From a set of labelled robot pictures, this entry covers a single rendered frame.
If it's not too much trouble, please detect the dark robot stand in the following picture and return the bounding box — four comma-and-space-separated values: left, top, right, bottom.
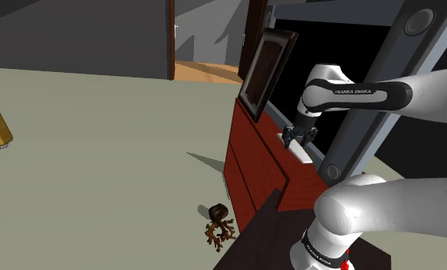
212, 188, 393, 270

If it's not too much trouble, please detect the dark brown door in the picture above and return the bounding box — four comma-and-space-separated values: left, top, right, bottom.
238, 0, 270, 81

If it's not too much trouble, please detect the large black television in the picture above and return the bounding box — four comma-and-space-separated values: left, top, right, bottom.
264, 0, 447, 186

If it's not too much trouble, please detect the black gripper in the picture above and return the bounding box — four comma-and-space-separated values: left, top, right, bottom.
283, 111, 319, 151

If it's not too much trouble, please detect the brown root-shaped figure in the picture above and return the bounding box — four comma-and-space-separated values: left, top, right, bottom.
204, 202, 238, 254

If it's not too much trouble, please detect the dark brown picture frame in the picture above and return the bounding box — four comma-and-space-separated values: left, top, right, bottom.
238, 27, 300, 124

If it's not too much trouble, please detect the red wooden cabinet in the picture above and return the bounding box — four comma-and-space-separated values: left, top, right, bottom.
222, 97, 366, 235

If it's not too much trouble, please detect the white flat remote control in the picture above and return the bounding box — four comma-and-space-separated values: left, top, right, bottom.
276, 132, 314, 165

